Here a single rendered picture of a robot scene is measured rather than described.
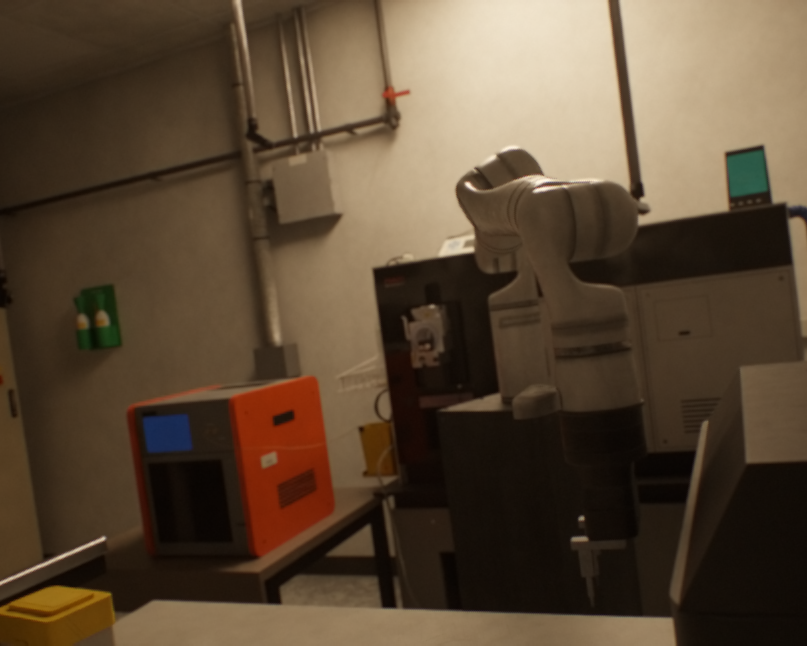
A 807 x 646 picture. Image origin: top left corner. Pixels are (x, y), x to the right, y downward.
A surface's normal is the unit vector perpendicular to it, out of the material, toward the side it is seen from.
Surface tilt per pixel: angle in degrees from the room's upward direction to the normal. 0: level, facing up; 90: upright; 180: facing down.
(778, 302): 90
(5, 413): 90
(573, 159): 90
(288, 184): 90
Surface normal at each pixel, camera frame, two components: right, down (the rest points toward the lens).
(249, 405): 0.92, -0.11
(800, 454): -0.13, -0.99
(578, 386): -0.56, 0.07
